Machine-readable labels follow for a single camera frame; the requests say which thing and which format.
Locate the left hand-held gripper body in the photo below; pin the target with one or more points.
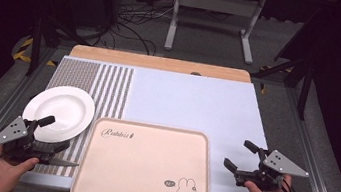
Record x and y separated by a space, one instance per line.
21 146

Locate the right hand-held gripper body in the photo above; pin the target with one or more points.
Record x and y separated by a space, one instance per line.
268 177

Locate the white plate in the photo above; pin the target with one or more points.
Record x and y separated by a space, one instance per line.
62 107

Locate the person's left hand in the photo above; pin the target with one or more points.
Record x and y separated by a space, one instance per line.
8 170

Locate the yellow black hazard tape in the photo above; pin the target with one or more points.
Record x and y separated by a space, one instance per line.
262 87
21 53

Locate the white table mat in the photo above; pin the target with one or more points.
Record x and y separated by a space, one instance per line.
190 105

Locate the striped grey placemat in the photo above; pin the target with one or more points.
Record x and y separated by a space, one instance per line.
110 87

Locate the black stand leg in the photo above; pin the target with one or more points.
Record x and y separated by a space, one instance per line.
35 46
304 91

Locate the beige tray with rabbit print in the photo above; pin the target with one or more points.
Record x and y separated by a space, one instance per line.
141 166

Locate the wooden table board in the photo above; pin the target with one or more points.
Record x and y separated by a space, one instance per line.
149 61

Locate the white metal stand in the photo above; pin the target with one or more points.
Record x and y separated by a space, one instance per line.
218 3

